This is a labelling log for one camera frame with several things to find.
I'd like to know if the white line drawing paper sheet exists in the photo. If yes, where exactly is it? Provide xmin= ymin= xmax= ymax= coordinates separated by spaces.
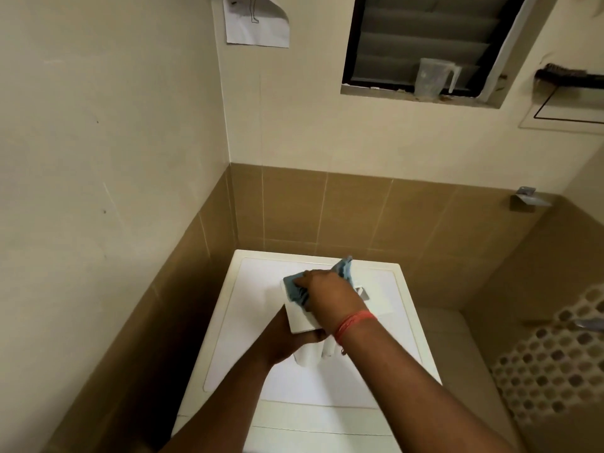
xmin=223 ymin=0 xmax=291 ymax=48

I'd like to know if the person's right forearm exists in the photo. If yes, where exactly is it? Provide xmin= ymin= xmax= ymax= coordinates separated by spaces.
xmin=337 ymin=318 xmax=518 ymax=453

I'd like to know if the dark framed louvre window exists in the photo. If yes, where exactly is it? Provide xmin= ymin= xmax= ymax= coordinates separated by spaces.
xmin=340 ymin=0 xmax=539 ymax=109

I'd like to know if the person's right hand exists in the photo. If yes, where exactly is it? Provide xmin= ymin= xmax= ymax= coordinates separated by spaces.
xmin=292 ymin=269 xmax=371 ymax=333

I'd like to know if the red thread wristband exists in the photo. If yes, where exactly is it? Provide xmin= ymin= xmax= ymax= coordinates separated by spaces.
xmin=332 ymin=310 xmax=378 ymax=357

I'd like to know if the blue cloth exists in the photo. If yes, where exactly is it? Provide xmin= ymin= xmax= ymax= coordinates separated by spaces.
xmin=282 ymin=255 xmax=355 ymax=310

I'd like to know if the black brush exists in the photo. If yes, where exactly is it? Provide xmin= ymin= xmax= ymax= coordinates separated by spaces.
xmin=534 ymin=63 xmax=604 ymax=89

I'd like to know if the white washing machine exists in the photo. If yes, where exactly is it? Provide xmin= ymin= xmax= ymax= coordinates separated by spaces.
xmin=171 ymin=249 xmax=444 ymax=453

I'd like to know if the chrome wall hook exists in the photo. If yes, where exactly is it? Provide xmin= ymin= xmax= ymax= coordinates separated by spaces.
xmin=509 ymin=186 xmax=552 ymax=213

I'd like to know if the person's left forearm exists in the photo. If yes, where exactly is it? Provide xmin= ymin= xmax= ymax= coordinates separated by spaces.
xmin=160 ymin=351 xmax=279 ymax=453

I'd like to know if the clear plastic measuring jug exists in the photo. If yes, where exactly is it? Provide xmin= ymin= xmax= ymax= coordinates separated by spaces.
xmin=414 ymin=57 xmax=463 ymax=101

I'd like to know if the person's left hand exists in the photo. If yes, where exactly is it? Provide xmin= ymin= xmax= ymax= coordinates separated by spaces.
xmin=257 ymin=304 xmax=329 ymax=369

